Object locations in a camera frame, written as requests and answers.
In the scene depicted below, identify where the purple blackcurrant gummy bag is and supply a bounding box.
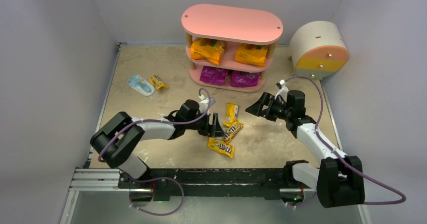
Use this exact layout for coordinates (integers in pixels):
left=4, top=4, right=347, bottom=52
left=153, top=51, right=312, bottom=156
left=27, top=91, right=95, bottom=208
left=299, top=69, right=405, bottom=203
left=230, top=70, right=260, bottom=88
left=200, top=66, right=229, bottom=86

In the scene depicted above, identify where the small yellow M&M's bag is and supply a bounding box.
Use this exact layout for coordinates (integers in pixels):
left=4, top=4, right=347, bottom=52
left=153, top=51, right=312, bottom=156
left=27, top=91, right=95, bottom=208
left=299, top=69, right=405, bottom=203
left=150, top=74, right=169, bottom=91

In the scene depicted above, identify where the orange mango gummy bag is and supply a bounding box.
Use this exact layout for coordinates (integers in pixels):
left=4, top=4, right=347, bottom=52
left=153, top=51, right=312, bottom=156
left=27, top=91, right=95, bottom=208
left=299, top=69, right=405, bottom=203
left=190, top=38, right=226, bottom=65
left=234, top=43, right=268, bottom=66

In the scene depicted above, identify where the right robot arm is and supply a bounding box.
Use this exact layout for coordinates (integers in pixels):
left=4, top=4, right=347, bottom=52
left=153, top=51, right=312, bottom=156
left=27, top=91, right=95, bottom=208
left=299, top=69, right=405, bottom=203
left=245, top=90, right=365, bottom=208

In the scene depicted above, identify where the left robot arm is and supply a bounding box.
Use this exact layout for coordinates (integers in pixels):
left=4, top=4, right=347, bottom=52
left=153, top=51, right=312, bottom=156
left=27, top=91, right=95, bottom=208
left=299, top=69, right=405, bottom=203
left=90, top=100, right=225, bottom=179

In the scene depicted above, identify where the pink three-tier shelf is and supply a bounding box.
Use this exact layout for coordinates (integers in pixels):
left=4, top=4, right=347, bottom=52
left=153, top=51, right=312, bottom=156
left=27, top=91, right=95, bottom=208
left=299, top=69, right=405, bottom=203
left=181, top=4, right=283, bottom=93

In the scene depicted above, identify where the light blue oval package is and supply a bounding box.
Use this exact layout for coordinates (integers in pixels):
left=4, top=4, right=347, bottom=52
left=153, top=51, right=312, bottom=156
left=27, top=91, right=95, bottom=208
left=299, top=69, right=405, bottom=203
left=127, top=75, right=155, bottom=96

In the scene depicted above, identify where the round cream drawer cabinet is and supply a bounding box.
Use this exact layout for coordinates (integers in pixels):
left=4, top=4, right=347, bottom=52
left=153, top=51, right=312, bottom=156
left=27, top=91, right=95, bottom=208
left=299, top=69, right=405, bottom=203
left=289, top=21, right=349, bottom=80

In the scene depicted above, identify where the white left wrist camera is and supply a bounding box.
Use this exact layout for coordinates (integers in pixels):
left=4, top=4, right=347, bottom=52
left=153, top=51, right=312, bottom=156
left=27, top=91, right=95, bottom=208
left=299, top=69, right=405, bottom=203
left=199, top=95, right=216, bottom=115

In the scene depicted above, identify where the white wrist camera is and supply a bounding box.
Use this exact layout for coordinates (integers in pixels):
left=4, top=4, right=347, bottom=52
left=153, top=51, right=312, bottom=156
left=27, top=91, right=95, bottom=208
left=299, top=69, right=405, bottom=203
left=275, top=80, right=289, bottom=100
left=199, top=95, right=216, bottom=115

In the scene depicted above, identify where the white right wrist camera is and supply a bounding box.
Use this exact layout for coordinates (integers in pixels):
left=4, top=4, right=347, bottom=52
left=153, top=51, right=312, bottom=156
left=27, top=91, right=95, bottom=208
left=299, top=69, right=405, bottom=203
left=275, top=80, right=289, bottom=100

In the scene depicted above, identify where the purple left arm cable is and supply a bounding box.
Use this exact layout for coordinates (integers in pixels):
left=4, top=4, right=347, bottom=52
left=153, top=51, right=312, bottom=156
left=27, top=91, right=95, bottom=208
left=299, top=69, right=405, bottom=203
left=97, top=88, right=213, bottom=163

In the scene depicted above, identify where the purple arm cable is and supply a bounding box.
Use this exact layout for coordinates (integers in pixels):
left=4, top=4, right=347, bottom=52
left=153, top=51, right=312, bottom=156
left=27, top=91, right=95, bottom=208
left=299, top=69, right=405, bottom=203
left=283, top=76, right=407, bottom=206
left=97, top=88, right=213, bottom=163

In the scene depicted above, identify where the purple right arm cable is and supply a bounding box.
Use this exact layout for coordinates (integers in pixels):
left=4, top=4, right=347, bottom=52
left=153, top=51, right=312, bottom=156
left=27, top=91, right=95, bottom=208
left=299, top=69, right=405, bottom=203
left=283, top=76, right=407, bottom=206

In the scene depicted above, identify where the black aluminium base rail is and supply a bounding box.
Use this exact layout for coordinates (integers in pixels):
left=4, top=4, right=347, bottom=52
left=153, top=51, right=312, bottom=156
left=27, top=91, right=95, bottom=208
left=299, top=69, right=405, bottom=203
left=69, top=167, right=364, bottom=203

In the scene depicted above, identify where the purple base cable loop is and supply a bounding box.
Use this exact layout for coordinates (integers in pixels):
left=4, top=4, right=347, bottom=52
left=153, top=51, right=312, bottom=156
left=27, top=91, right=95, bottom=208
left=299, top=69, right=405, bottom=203
left=129, top=177, right=185, bottom=217

